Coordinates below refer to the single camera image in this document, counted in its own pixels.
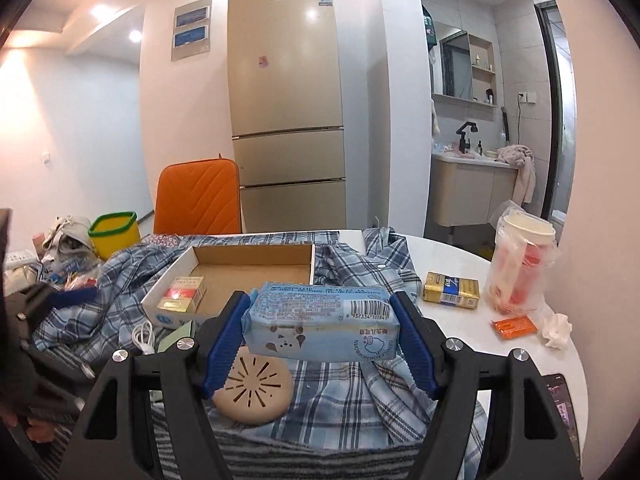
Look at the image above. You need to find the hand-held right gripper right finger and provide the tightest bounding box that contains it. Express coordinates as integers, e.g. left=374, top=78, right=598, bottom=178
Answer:
left=390, top=291, right=583, bottom=480

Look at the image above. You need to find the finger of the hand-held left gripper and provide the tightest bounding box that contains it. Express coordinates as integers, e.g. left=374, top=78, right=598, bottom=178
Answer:
left=30, top=282, right=98, bottom=311

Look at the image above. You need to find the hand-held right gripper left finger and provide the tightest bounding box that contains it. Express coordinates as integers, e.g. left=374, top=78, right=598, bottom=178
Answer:
left=57, top=290, right=251, bottom=480

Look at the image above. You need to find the pale green card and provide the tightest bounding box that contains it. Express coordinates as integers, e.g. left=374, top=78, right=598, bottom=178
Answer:
left=156, top=319, right=198, bottom=356

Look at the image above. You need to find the beige round vented disc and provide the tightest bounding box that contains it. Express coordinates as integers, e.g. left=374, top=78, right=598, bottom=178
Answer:
left=212, top=346, right=293, bottom=427

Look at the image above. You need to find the gold and blue cigarette pack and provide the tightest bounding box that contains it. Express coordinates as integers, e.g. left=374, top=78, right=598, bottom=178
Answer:
left=423, top=271, right=481, bottom=309

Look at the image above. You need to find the shallow cardboard box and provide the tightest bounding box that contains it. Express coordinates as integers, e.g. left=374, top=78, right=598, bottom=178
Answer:
left=141, top=243, right=317, bottom=328

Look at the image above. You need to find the white cable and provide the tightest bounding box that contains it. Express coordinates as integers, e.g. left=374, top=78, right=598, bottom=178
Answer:
left=132, top=320, right=157, bottom=356

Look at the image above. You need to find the light blue wet wipes pack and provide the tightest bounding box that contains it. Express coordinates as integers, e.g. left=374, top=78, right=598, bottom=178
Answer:
left=240, top=281, right=405, bottom=361

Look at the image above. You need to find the person's left hand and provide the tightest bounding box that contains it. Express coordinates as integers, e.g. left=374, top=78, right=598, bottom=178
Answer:
left=0, top=402, right=51, bottom=443

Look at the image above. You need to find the grey cloth bag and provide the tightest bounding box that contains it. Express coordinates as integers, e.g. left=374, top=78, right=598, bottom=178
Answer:
left=42, top=215, right=96, bottom=261

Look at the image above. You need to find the white power strip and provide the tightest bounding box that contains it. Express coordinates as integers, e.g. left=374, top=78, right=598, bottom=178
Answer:
left=5, top=250, right=37, bottom=272

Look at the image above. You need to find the red and gold cigarette pack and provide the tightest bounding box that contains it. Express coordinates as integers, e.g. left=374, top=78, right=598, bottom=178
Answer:
left=157, top=276, right=206, bottom=313

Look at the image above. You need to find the yellow bin with green rim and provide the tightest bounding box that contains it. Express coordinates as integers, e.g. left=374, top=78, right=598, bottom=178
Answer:
left=88, top=211, right=141, bottom=261

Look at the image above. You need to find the blue plaid shirt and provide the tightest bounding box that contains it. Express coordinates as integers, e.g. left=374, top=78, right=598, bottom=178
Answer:
left=30, top=227, right=488, bottom=480

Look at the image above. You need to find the orange sachet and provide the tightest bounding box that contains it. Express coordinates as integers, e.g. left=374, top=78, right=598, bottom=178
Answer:
left=491, top=316, right=541, bottom=342

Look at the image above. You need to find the floral cloth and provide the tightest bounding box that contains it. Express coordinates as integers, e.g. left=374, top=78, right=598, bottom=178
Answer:
left=140, top=232, right=201, bottom=251

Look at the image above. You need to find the cream lidded drink cup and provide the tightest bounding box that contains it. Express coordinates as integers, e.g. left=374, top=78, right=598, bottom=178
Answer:
left=500, top=210, right=557, bottom=311

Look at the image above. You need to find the crumpled white tissue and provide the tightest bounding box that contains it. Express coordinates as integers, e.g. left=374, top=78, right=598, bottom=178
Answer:
left=539, top=312, right=574, bottom=348

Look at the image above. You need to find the grey striped cloth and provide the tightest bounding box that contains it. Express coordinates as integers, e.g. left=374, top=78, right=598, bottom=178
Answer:
left=15, top=400, right=481, bottom=480

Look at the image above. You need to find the orange padded chair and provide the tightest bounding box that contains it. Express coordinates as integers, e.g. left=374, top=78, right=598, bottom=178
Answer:
left=154, top=157, right=243, bottom=236

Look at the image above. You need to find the black phone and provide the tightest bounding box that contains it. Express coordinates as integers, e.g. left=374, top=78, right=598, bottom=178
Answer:
left=542, top=372, right=581, bottom=431

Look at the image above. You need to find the beige vanity cabinet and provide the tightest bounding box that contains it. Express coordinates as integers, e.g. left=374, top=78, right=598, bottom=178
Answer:
left=431, top=152, right=521, bottom=231

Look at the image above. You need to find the pink towel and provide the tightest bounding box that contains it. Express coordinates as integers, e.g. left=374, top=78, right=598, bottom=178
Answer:
left=497, top=144, right=537, bottom=205

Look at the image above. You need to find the black faucet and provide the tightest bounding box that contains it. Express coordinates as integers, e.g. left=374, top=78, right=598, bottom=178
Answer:
left=454, top=121, right=478, bottom=155

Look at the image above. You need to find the beige three-door fridge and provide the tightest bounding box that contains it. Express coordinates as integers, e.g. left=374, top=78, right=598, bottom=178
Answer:
left=227, top=0, right=348, bottom=235

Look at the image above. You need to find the bathroom mirror cabinet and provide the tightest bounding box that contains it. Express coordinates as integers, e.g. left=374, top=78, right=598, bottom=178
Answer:
left=431, top=20, right=498, bottom=108

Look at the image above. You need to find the dark green hanging cloth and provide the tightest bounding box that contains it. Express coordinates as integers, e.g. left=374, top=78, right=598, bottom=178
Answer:
left=422, top=4, right=440, bottom=52

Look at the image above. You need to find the black door frame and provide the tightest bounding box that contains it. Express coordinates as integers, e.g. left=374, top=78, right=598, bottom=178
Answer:
left=534, top=1, right=568, bottom=221

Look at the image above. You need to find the grey wall panel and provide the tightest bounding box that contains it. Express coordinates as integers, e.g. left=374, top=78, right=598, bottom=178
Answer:
left=171, top=0, right=213, bottom=62

